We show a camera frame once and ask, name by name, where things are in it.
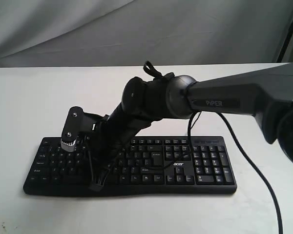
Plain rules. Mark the black Acer keyboard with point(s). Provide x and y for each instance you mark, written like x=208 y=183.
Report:
x=147 y=165

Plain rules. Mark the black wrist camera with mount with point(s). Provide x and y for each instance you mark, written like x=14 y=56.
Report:
x=77 y=124

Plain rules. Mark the grey backdrop cloth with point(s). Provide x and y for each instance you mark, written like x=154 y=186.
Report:
x=54 y=33

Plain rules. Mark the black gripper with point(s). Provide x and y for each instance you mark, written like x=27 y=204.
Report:
x=111 y=134

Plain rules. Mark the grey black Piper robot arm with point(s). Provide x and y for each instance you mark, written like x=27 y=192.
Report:
x=267 y=95

